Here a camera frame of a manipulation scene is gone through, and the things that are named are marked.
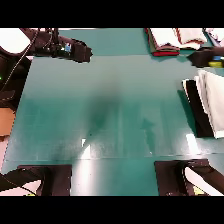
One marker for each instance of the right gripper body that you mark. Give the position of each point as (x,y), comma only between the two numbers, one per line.
(200,57)

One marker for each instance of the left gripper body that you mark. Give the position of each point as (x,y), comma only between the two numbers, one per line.
(81,51)

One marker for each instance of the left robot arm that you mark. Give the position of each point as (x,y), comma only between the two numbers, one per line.
(13,40)

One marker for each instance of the white garment with brown trim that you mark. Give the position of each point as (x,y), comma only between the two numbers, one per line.
(190,36)

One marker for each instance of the pale garment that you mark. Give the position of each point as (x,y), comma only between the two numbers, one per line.
(216,35)

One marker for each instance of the white folded garment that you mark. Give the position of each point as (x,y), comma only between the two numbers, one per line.
(163,36)

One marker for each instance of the black garment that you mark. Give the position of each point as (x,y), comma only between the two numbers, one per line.
(198,106)

